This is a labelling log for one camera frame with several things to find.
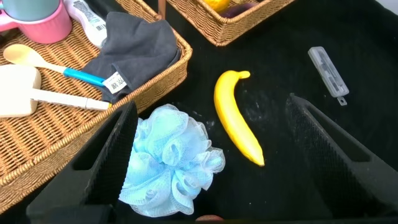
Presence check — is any pink cup with handle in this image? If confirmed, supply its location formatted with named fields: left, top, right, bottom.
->
left=0, top=0, right=73, bottom=44

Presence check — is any wicker basket with food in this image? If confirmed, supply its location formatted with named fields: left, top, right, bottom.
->
left=166, top=0, right=296, bottom=47

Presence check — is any white tube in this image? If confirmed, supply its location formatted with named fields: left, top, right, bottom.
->
left=63, top=0, right=108, bottom=49

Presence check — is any yellow pear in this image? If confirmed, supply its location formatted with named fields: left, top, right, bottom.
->
left=203, top=0, right=231, bottom=13

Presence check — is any cream spoon with blue handle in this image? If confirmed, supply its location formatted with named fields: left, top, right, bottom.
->
left=2, top=44, right=106, bottom=88

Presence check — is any black oblong case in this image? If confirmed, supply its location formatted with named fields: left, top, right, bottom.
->
left=83, top=0, right=128, bottom=15

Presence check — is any red peach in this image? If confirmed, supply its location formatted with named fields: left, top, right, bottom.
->
left=195, top=214, right=224, bottom=222

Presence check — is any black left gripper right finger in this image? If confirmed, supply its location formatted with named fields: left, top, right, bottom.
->
left=285, top=93, right=398, bottom=218

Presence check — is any grey cloth with tag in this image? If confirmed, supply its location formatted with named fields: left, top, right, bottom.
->
left=80, top=11, right=183, bottom=105

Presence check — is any yellow banana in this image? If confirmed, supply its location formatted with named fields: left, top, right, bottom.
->
left=213, top=70, right=266, bottom=167

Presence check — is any clear plastic compass case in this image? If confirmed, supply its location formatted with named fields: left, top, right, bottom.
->
left=307, top=46, right=350, bottom=106

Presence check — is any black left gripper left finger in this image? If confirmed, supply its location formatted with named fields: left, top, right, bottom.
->
left=26, top=101, right=139, bottom=224

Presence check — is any light blue bath pouf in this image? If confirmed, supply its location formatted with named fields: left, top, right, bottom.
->
left=118, top=103, right=226, bottom=218

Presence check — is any purple eggplant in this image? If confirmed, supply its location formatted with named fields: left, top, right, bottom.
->
left=219, top=2, right=259, bottom=19

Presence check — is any wicker basket with household items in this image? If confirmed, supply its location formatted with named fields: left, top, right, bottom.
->
left=0, top=0, right=193, bottom=215

